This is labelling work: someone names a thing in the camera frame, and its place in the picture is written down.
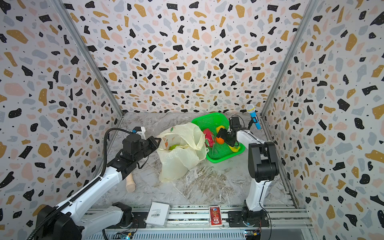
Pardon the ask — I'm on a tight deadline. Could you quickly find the orange toy fruit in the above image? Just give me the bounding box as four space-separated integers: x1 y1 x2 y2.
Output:
216 137 225 145

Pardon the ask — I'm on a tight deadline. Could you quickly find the green plastic basket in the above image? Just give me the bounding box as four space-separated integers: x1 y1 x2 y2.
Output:
192 113 245 163

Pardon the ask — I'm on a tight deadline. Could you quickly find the yellow toy fruit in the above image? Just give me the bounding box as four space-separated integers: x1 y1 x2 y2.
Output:
216 126 226 134

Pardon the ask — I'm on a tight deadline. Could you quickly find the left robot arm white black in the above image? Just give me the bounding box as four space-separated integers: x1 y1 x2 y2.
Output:
28 132 161 240

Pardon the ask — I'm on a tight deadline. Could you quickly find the cream plastic bag orange print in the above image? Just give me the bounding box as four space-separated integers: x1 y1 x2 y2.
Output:
157 123 208 183

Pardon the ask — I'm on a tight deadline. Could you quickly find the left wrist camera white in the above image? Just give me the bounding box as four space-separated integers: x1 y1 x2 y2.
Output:
132 127 146 140

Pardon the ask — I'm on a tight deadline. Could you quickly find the blue toy microphone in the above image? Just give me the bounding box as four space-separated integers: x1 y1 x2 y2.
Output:
246 104 261 130

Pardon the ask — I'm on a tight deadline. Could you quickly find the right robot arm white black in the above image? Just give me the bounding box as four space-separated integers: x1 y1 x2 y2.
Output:
218 116 279 227

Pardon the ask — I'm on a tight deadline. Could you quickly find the white cardboard box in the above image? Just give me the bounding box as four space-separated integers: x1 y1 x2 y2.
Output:
145 202 171 228

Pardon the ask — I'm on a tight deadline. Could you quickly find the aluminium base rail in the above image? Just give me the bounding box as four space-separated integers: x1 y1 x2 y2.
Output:
87 205 317 240

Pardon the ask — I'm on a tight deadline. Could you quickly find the light green toy apple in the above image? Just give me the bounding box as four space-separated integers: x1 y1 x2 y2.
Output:
169 145 179 151

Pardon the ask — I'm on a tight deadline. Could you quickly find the red dragon fruit toy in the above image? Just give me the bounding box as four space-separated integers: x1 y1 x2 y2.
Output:
203 129 215 148

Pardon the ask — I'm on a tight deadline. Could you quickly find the yellow toy banana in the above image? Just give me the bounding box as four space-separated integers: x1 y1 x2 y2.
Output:
229 144 241 153

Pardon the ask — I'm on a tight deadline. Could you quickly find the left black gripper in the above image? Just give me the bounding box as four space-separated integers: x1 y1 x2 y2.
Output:
133 136 161 163

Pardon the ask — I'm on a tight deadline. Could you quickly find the red card pack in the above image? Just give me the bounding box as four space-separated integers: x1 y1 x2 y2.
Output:
209 206 223 227

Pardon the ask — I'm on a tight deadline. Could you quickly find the wooden rolling pin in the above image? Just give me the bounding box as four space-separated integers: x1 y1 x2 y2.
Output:
126 174 136 193

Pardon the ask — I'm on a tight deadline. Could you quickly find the black corrugated cable hose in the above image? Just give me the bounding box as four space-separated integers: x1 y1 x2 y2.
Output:
26 127 134 240

